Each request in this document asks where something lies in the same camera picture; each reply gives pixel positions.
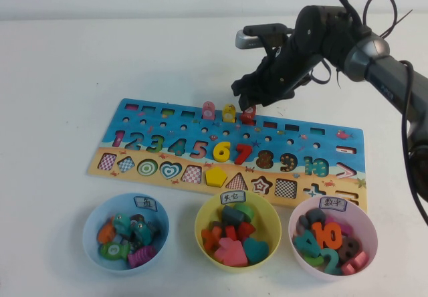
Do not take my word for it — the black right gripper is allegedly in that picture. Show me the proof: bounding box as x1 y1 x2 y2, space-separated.
232 32 322 110

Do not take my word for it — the red wooden fish piece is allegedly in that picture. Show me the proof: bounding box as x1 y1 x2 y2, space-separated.
239 104 257 126

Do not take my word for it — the colourful wooden number puzzle board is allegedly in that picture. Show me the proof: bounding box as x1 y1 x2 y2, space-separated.
87 98 368 214

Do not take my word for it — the yellow wooden fish piece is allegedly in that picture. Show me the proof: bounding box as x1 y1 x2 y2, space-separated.
222 103 237 123

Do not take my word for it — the pink wooden fish piece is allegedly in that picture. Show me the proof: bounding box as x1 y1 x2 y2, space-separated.
201 101 216 120

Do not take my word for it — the yellow wooden pentagon piece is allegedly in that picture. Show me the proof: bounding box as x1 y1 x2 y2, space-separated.
205 167 228 188

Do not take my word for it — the paper label on yellow bowl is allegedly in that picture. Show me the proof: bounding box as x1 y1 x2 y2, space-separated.
219 191 247 205

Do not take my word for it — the green wooden round piece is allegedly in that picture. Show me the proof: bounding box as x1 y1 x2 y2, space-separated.
233 201 255 223

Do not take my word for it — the yellow plastic bowl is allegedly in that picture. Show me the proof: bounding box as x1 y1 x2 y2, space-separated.
194 191 282 275

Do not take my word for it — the red wooden shape piece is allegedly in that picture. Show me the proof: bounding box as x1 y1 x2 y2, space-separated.
237 222 257 243

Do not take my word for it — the grey wooden number piece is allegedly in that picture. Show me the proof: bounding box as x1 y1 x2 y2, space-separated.
297 208 327 231

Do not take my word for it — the paper label on pink bowl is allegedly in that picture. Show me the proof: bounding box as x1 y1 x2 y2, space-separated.
319 196 348 212

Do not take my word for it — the orange wooden cross piece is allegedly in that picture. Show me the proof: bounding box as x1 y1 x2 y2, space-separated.
201 225 223 252

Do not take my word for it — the paper label on blue bowl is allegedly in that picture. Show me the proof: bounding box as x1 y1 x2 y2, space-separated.
133 195 160 211

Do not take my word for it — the teal wooden heart piece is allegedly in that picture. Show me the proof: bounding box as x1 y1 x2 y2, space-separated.
243 237 270 265

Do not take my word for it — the magenta wooden number piece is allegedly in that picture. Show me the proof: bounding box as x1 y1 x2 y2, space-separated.
334 221 354 237

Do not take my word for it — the dark teal wooden fish piece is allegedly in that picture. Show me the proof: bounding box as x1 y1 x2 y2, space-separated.
129 221 154 244

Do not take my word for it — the pink plastic bowl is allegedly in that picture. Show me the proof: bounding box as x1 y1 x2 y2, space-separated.
288 196 378 282

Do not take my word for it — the purple wooden fish piece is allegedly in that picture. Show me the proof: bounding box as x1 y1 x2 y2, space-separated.
127 246 157 268

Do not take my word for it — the orange wooden fish piece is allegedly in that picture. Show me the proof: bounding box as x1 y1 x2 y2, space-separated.
97 221 117 244

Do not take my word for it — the green wooden fish piece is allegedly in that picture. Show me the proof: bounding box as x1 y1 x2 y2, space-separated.
99 241 130 261

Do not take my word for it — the light blue plastic bowl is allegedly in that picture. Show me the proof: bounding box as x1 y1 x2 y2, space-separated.
82 193 171 271

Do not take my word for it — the red wooden number seven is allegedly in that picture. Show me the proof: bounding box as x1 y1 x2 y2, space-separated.
233 144 253 165

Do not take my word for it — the yellow wooden number six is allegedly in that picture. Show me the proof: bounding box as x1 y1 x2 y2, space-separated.
213 141 231 163

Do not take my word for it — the dark teal wooden block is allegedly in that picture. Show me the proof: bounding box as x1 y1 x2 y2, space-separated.
221 205 245 227

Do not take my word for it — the orange wooden number ten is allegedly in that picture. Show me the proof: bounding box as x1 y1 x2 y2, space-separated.
310 221 342 250

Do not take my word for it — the teal wooden number four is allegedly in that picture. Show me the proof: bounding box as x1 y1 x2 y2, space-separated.
294 233 324 259

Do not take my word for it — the black zip tie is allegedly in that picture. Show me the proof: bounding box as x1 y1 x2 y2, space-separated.
383 8 414 39

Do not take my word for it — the brown wooden number eight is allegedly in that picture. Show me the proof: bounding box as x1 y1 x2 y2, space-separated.
337 236 361 261

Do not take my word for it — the teal wooden number two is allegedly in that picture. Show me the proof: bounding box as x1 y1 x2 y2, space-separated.
317 248 344 276

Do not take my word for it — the pink wooden equals sign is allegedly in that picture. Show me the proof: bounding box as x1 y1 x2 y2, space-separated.
341 250 370 276

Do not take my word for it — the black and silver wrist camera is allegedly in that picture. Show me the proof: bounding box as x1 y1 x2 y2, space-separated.
235 24 288 49

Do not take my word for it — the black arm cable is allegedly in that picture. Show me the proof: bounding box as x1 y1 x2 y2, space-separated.
399 60 428 226

